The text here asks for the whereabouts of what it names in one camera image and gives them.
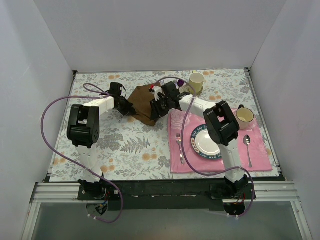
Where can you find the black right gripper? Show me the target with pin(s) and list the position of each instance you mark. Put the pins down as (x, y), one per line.
(157, 110)

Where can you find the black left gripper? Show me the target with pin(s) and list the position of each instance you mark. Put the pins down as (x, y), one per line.
(127, 109)

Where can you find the brown cloth napkin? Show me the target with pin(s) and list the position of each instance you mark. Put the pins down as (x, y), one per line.
(140, 98)

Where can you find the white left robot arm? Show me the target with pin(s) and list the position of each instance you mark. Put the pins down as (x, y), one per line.
(84, 131)

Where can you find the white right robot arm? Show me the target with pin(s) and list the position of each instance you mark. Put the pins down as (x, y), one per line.
(222, 126)

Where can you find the speckled round coaster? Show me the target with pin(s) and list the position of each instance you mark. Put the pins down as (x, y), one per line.
(188, 89)

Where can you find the purple plastic spoon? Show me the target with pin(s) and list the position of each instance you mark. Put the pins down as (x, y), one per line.
(180, 84)

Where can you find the silver metal fork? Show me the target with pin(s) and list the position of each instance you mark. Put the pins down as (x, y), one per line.
(179, 142)

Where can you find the pale yellow cup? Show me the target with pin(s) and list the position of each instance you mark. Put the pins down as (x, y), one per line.
(196, 81)

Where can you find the white plate green rim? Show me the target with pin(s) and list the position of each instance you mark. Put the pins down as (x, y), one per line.
(203, 145)

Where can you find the pink floral placemat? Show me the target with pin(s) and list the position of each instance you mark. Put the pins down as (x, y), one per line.
(258, 153)

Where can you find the cream mug dark rim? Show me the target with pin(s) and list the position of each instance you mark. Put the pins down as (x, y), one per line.
(244, 117)

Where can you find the silver metal spoon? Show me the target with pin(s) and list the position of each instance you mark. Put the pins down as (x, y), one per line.
(247, 141)

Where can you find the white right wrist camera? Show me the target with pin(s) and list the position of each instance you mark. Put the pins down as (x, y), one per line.
(156, 91)

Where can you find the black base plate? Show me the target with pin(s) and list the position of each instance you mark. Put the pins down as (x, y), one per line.
(211, 200)

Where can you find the aluminium front rail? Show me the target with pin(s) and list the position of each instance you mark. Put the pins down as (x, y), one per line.
(265, 191)

